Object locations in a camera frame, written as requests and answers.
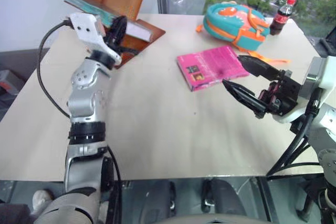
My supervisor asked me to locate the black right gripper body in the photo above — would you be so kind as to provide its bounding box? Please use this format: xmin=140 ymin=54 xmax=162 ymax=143
xmin=258 ymin=69 xmax=303 ymax=116

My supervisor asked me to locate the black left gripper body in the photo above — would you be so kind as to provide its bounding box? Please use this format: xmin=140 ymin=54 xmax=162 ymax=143
xmin=103 ymin=31 xmax=122 ymax=55

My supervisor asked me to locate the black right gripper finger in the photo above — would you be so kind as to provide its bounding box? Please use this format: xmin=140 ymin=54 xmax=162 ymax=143
xmin=237 ymin=55 xmax=286 ymax=81
xmin=222 ymin=79 xmax=269 ymax=119

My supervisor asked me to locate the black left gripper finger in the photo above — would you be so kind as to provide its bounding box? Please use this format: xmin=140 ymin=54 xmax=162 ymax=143
xmin=117 ymin=46 xmax=141 ymax=58
xmin=109 ymin=15 xmax=129 ymax=48

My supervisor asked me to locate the teal thin book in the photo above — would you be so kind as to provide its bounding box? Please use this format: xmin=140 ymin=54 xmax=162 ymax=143
xmin=48 ymin=0 xmax=122 ymax=27

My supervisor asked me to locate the white book with grey spine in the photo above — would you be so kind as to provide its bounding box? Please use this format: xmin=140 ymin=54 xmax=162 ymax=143
xmin=124 ymin=21 xmax=154 ymax=42

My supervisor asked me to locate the pink book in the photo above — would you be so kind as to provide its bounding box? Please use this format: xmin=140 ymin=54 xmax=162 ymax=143
xmin=176 ymin=46 xmax=250 ymax=93

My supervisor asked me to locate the teal and orange backpack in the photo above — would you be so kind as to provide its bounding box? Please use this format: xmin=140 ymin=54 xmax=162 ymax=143
xmin=195 ymin=1 xmax=291 ymax=65

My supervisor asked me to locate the cola bottle with red cap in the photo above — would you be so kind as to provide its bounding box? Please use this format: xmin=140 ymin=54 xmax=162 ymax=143
xmin=269 ymin=0 xmax=297 ymax=36

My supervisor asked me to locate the grey robot torso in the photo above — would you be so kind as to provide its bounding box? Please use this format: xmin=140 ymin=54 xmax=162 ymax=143
xmin=156 ymin=215 xmax=272 ymax=224

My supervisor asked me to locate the white shoe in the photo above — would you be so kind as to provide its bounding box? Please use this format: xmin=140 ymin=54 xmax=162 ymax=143
xmin=32 ymin=189 xmax=54 ymax=216

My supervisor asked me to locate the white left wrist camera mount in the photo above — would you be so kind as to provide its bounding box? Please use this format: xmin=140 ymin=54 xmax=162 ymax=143
xmin=68 ymin=12 xmax=123 ymax=70

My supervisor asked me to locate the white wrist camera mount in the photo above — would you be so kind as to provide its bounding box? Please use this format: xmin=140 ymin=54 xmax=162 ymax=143
xmin=68 ymin=12 xmax=123 ymax=70
xmin=272 ymin=55 xmax=336 ymax=124

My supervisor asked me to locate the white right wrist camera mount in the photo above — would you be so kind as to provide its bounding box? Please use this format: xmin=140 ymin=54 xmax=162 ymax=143
xmin=272 ymin=55 xmax=336 ymax=124

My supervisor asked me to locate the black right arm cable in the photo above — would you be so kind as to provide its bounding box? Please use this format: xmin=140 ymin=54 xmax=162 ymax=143
xmin=266 ymin=89 xmax=324 ymax=180

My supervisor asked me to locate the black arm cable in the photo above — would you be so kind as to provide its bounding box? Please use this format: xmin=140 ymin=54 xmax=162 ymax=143
xmin=36 ymin=18 xmax=79 ymax=119
xmin=266 ymin=89 xmax=324 ymax=180

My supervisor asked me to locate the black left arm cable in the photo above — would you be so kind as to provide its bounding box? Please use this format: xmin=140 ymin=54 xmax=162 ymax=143
xmin=36 ymin=18 xmax=79 ymax=119

